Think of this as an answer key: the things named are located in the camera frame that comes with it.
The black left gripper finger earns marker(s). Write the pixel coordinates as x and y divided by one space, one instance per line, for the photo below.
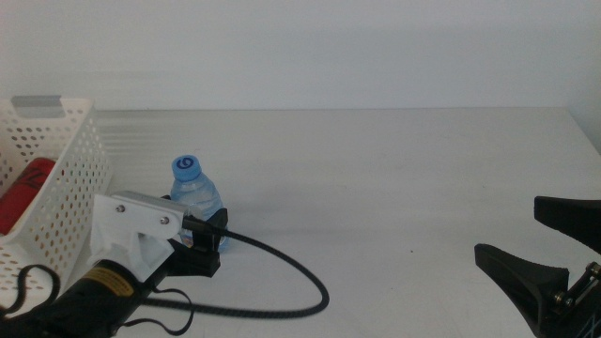
166 197
213 239

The white perforated plastic basket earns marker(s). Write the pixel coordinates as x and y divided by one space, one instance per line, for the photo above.
66 188

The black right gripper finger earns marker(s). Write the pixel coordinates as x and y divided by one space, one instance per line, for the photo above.
521 277
573 220

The clear water bottle blue cap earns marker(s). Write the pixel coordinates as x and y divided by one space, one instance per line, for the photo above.
195 192

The red soda can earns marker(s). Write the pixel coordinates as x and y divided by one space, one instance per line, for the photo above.
23 192

